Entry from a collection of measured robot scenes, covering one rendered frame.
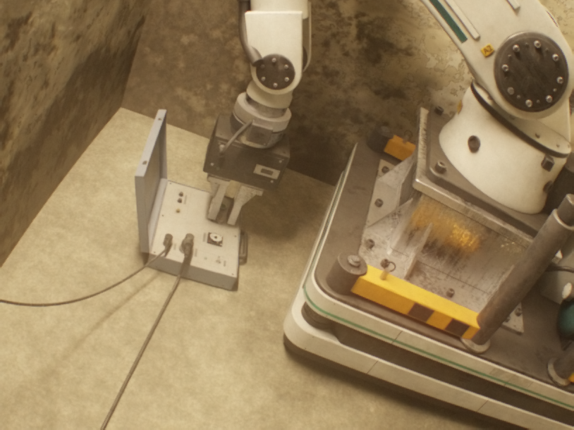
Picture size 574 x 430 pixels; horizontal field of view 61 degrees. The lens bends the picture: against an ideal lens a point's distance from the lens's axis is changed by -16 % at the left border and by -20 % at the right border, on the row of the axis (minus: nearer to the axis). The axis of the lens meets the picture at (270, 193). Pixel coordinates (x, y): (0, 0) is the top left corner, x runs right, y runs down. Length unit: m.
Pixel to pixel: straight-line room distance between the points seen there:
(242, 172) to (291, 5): 0.53
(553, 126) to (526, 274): 0.45
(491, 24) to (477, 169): 0.42
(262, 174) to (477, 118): 0.66
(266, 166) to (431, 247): 0.53
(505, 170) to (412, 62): 0.82
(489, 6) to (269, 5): 0.58
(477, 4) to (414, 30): 0.86
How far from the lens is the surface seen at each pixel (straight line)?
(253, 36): 1.49
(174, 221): 1.82
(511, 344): 1.65
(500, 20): 1.32
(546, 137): 1.50
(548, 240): 1.33
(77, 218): 1.82
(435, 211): 1.50
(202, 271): 1.70
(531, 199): 1.56
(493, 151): 1.48
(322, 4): 2.10
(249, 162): 1.67
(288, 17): 1.46
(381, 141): 2.06
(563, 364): 1.66
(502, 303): 1.42
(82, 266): 1.67
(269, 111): 1.59
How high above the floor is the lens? 1.21
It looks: 33 degrees down
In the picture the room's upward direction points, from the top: 23 degrees clockwise
